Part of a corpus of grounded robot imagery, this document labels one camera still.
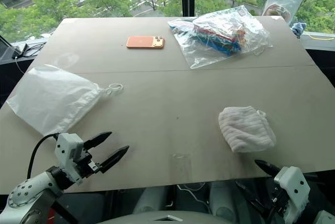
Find clear zip bag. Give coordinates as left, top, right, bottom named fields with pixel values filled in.
left=261, top=0, right=305, bottom=25

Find white drawstring bag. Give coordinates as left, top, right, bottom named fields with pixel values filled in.
left=6, top=64, right=124, bottom=137

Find orange smartphone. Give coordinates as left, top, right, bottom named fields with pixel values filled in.
left=126, top=35, right=166, bottom=50

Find blue cloth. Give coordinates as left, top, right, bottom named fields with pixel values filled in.
left=291, top=21, right=308, bottom=39

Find clear bag of colourful items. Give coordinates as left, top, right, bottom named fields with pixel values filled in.
left=167, top=5, right=273, bottom=70

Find thin white cable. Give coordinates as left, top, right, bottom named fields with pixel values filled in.
left=14, top=55, right=25, bottom=73

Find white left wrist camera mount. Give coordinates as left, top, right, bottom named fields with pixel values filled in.
left=54, top=132, right=85, bottom=185

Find white cloth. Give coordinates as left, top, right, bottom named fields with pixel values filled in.
left=218, top=105, right=277, bottom=153

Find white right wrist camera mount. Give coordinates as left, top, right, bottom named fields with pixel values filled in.
left=273, top=166, right=311, bottom=223

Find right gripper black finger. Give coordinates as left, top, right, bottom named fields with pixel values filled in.
left=254, top=159, right=283, bottom=177
left=235, top=181, right=273, bottom=214

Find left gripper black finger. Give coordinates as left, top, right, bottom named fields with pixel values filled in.
left=99, top=144, right=130, bottom=174
left=83, top=131, right=113, bottom=151

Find dark laptop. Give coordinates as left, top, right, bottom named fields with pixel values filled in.
left=0, top=35, right=22, bottom=60

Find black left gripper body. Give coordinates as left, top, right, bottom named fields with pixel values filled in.
left=74, top=147, right=103, bottom=179

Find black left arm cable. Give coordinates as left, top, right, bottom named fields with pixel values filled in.
left=27, top=133, right=60, bottom=181

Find thin black cable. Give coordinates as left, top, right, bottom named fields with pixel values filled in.
left=25, top=42, right=48, bottom=58

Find white cable under table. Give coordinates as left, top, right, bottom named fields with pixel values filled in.
left=177, top=183, right=213, bottom=215

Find grey robot torso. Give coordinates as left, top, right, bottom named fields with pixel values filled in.
left=98, top=209, right=263, bottom=224

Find yellow cable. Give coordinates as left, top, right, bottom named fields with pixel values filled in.
left=305, top=33, right=335, bottom=41

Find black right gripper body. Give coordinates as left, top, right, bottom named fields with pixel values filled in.
left=269, top=185, right=288, bottom=216

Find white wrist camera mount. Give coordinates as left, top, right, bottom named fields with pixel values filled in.
left=273, top=166, right=311, bottom=223
left=54, top=132, right=85, bottom=185

